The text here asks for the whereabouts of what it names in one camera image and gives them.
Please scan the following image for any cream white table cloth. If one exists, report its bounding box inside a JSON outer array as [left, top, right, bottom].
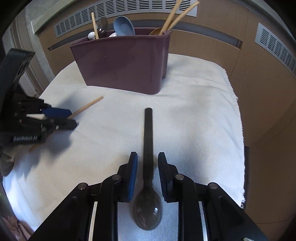
[[3, 54, 245, 231]]

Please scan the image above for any small grey vent grille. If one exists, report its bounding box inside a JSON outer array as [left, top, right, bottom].
[[254, 23, 296, 78]]

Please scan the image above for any gloved hand holding left gripper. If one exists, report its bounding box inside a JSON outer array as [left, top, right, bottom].
[[0, 146, 18, 176]]

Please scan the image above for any long grey vent grille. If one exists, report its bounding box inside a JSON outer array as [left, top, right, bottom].
[[54, 0, 199, 38]]

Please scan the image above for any wooden spoon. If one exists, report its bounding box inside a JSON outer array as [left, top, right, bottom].
[[149, 27, 163, 36]]

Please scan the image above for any white plastic spoon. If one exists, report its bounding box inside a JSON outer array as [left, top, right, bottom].
[[109, 33, 117, 38]]

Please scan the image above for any dark translucent plastic spoon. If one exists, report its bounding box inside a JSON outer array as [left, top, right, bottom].
[[96, 16, 108, 38]]

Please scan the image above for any maroon plastic utensil caddy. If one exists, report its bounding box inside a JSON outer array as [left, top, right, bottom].
[[70, 28, 172, 95]]

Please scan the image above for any black handled dark spoon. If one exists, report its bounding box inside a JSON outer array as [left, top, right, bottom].
[[133, 108, 163, 230]]

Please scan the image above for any blue grey plastic spoon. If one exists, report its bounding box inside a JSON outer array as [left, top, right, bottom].
[[113, 16, 135, 36]]

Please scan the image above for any steel spoon white ball handle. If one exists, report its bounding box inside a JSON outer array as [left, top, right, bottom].
[[87, 32, 95, 40]]

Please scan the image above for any wooden chopstick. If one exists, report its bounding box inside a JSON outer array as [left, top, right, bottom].
[[166, 1, 200, 30], [159, 0, 182, 35], [28, 96, 104, 153], [91, 12, 99, 39]]

